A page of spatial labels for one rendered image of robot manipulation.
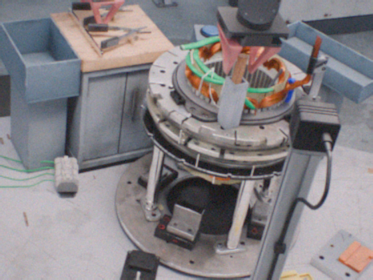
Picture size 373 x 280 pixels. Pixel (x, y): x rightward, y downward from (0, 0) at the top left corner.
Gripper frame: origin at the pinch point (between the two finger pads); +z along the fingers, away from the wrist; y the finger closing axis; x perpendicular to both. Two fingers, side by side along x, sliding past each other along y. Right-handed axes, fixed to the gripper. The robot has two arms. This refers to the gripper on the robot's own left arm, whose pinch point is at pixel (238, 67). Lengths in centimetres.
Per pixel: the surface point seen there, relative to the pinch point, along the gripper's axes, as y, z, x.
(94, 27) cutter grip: -15.7, 15.3, 32.2
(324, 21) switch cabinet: 151, 124, 198
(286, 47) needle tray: 25.7, 16.9, 28.6
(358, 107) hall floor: 142, 128, 133
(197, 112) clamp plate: -4.0, 11.0, 1.7
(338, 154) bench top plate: 45, 43, 21
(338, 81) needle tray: 32.6, 16.4, 16.4
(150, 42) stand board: -4.3, 17.3, 30.1
